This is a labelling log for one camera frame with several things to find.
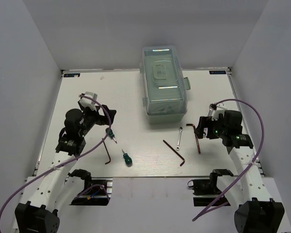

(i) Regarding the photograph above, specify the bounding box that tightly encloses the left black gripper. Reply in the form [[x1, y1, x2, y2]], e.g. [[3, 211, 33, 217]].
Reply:
[[79, 104, 116, 137]]

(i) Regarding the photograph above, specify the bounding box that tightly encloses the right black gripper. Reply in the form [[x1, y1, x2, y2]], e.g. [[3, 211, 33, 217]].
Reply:
[[194, 115, 228, 139]]

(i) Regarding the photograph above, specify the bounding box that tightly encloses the brown hex key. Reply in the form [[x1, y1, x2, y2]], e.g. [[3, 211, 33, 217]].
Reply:
[[186, 123, 201, 154], [103, 141, 111, 165], [163, 140, 185, 166]]

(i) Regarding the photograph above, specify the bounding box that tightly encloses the green screwdriver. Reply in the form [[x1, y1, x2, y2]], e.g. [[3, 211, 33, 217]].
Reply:
[[105, 128, 117, 144], [122, 150, 132, 166]]

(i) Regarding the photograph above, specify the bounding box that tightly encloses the small silver ratchet wrench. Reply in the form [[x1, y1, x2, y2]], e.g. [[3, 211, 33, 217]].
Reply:
[[176, 127, 183, 150]]

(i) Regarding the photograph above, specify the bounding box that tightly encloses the green plastic toolbox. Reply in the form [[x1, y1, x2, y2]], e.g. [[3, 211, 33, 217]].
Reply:
[[140, 46, 191, 125]]

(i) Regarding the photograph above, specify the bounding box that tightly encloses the large silver ratchet wrench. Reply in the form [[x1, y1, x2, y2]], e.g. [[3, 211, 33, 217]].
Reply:
[[207, 104, 216, 117]]

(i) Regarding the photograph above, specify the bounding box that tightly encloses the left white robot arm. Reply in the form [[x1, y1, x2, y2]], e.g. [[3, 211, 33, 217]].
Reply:
[[15, 103, 116, 233]]

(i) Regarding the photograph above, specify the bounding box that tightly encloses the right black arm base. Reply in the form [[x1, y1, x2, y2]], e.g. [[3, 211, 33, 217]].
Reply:
[[187, 169, 234, 207]]

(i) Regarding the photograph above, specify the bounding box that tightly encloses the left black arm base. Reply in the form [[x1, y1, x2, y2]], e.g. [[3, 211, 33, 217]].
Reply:
[[66, 169, 113, 206]]

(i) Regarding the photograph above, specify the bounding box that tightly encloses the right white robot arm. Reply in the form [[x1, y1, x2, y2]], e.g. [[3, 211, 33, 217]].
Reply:
[[194, 110, 285, 233]]

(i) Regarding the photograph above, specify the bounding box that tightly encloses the right blue table label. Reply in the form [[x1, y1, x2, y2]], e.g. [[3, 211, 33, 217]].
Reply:
[[209, 70, 226, 75]]

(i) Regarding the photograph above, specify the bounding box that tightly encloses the blue table label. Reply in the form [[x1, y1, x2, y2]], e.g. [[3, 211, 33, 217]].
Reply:
[[64, 73, 80, 78], [209, 70, 226, 75]]

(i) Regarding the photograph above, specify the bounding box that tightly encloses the left blue table label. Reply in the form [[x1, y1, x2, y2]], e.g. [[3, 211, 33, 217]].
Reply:
[[64, 73, 80, 78]]

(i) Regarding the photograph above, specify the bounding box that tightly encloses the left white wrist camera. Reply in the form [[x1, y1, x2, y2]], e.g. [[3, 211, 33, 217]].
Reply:
[[78, 92, 97, 111]]

